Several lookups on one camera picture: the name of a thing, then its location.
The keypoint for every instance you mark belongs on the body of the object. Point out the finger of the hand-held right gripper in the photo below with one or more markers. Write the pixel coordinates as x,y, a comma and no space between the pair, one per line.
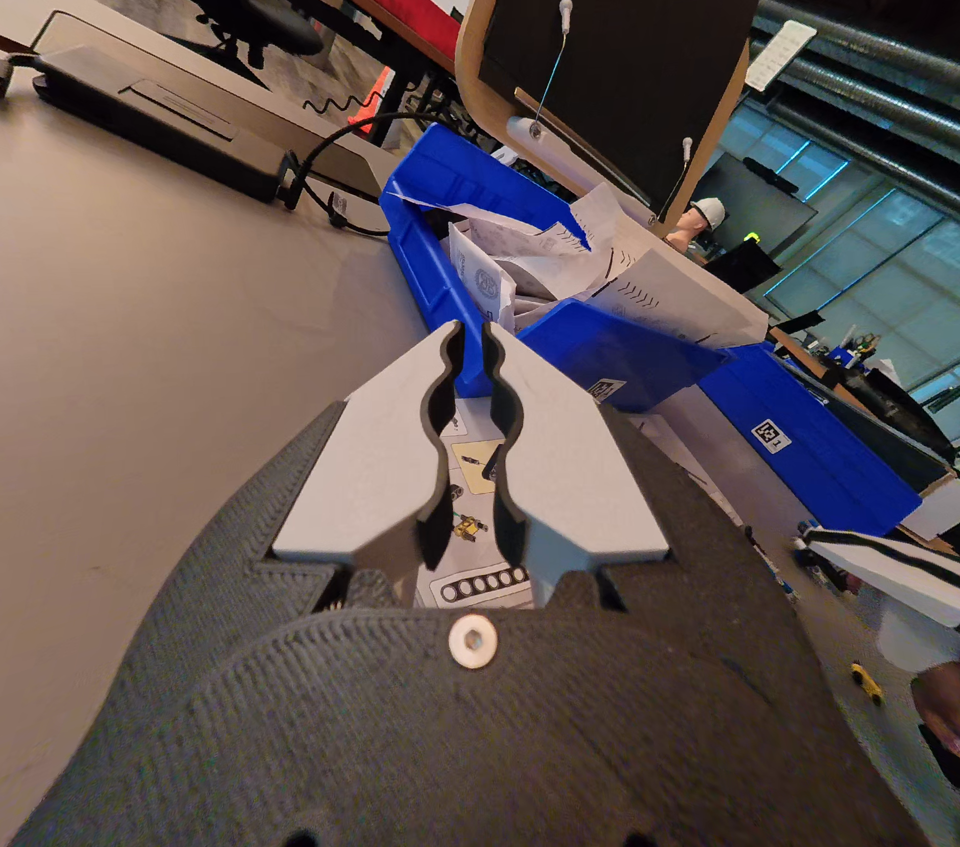
892,581

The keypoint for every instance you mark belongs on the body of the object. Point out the black wall screen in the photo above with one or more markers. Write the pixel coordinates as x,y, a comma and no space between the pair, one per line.
757,202

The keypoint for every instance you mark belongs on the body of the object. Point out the crumpled white paper bags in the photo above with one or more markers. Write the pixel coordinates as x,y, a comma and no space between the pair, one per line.
675,296

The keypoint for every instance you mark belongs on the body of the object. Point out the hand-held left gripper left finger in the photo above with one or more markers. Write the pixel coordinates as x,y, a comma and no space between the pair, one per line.
360,472

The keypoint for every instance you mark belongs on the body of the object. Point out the person's right hand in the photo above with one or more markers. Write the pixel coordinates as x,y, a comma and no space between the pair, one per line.
941,701

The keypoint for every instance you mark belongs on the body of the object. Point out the blue storage bin white tag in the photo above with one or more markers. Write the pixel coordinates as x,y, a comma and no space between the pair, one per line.
817,457

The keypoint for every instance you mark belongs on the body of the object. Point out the grey flat stand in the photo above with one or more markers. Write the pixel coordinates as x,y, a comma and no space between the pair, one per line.
345,157

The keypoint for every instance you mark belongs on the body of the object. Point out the orange cone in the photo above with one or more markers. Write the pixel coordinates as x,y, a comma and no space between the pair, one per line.
377,97

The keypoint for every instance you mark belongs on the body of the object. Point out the black board wooden rim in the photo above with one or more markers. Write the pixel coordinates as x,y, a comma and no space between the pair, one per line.
622,22

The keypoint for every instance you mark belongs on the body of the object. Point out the white paper tag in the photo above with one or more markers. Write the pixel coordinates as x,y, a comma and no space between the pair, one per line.
780,56

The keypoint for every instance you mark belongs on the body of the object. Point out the grey ceiling ducts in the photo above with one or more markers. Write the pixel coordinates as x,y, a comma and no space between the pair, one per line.
862,74

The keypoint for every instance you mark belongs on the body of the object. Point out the tilted blue storage bin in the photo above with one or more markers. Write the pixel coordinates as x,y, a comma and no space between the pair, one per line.
622,352

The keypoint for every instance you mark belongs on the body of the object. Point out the large blue storage bin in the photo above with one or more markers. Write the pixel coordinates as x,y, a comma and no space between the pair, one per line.
420,262

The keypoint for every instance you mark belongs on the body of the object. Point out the black monitor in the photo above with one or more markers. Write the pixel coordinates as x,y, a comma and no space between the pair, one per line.
742,266

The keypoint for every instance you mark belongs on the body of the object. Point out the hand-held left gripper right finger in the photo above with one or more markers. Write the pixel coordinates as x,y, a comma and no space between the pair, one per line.
577,479

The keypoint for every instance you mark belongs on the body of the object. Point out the small yellow lego piece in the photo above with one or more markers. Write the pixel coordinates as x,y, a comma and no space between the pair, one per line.
868,683

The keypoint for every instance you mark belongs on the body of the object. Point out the black flat dock device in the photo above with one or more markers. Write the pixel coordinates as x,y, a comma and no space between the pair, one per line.
150,112

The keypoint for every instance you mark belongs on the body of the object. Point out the mannequin head white helmet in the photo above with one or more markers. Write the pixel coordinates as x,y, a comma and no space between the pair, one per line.
709,213

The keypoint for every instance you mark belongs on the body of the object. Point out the black bag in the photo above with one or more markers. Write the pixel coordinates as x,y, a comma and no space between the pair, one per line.
892,412

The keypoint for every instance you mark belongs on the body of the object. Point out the lego instruction booklet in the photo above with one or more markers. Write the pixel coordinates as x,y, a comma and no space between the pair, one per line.
472,468

